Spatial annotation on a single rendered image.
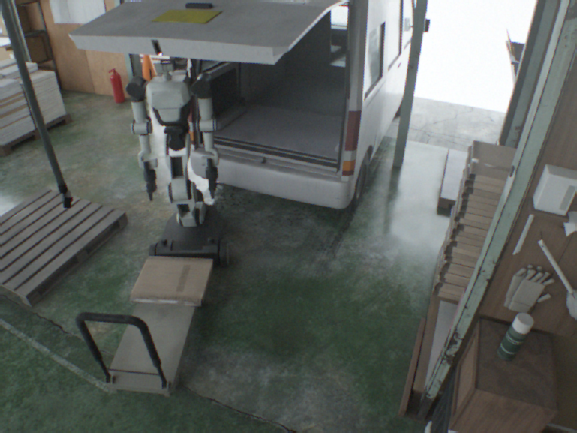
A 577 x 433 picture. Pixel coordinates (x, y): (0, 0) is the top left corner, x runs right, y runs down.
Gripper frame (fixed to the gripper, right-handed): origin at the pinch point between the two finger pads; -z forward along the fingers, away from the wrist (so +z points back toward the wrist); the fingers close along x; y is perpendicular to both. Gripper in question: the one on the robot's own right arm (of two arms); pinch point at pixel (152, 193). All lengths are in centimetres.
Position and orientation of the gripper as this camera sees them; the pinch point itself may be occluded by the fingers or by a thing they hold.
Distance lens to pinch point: 301.1
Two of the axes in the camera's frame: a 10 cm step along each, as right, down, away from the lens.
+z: -0.1, -9.1, -4.2
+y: 10.0, -0.3, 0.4
